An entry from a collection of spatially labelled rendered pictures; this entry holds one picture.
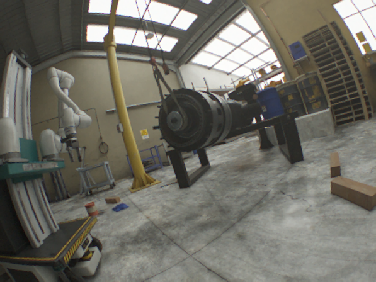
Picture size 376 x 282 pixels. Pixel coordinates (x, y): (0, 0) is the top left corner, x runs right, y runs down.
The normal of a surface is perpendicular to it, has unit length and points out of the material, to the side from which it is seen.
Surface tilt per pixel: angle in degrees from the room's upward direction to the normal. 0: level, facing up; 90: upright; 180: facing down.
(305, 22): 90
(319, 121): 90
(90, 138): 90
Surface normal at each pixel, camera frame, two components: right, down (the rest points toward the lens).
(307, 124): -0.80, 0.25
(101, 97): 0.51, -0.17
